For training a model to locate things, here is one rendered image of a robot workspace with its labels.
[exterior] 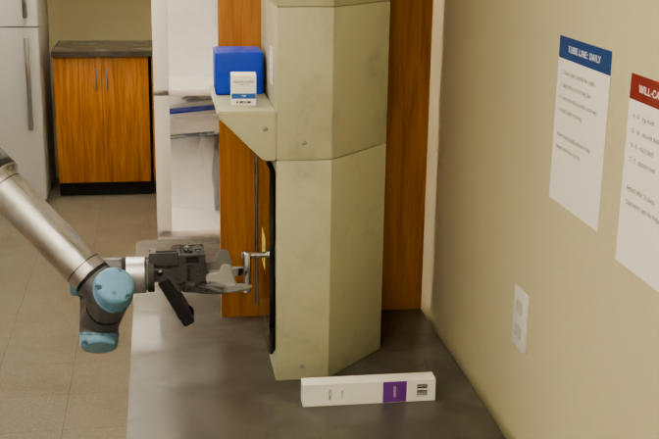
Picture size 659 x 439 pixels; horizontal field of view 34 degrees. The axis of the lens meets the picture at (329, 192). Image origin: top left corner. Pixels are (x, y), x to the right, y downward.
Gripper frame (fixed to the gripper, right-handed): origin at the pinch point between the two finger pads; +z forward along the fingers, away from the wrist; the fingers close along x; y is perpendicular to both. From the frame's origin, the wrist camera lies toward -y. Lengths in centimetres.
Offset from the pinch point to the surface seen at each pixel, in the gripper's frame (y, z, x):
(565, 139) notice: 39, 49, -46
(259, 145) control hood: 29.7, 2.3, -5.2
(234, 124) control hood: 33.9, -2.5, -5.3
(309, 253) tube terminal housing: 7.2, 12.4, -5.3
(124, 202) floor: -115, -41, 480
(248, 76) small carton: 42.2, 0.7, 1.0
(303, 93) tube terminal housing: 39.9, 10.9, -5.3
